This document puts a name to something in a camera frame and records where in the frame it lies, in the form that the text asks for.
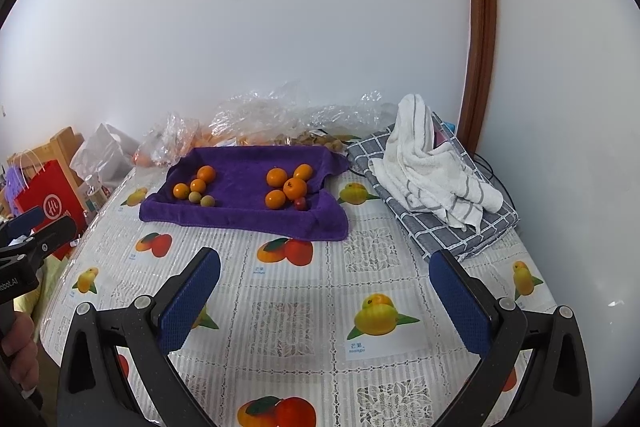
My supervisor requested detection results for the white plastic bag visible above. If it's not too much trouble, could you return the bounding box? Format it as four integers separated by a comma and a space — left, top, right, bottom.
70, 123, 138, 188

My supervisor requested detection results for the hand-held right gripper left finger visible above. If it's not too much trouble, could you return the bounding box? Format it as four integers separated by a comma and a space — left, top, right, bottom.
57, 247, 222, 427

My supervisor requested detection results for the person's left hand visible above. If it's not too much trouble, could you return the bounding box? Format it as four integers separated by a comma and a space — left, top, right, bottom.
0, 313, 41, 397

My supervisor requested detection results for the large mandarin orange with stem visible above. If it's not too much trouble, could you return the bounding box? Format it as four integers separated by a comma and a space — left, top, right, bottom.
283, 177, 308, 200

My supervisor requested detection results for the crumpled clear plastic bag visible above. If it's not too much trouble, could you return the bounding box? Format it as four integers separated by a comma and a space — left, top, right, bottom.
209, 81, 321, 148

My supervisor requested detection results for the grey checkered cloth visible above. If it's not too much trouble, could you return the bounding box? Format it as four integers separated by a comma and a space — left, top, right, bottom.
346, 112, 520, 263

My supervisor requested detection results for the brown wooden door frame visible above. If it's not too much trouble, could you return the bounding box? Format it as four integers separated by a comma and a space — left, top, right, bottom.
457, 0, 498, 152

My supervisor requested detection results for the white striped towel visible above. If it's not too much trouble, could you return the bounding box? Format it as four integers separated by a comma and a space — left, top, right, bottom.
369, 94, 503, 230

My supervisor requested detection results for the black cable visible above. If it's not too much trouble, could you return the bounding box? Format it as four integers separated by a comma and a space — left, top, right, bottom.
472, 154, 521, 233

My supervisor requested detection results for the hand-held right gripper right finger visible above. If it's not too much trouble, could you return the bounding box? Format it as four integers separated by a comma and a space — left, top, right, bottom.
428, 249, 593, 427

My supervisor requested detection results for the purple towel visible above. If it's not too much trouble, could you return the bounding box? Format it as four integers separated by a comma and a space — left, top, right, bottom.
139, 146, 350, 242

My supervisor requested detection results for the clear plastic bag of oranges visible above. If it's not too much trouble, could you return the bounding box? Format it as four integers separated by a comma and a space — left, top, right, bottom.
134, 112, 201, 168

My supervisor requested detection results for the clear plastic bag of longans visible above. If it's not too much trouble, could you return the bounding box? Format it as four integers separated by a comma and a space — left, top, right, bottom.
280, 91, 401, 152

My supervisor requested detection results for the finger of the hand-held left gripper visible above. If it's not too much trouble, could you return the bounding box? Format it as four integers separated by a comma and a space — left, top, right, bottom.
0, 206, 45, 240
0, 216, 77, 269

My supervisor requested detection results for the fruit-printed lace tablecloth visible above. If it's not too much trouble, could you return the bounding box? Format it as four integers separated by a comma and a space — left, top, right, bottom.
40, 167, 558, 427

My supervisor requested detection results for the red paper bag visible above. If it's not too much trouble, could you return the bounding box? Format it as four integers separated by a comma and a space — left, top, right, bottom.
12, 149, 88, 260

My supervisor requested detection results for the clear water bottle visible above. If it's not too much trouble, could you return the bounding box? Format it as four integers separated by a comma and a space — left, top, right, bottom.
84, 174, 108, 212

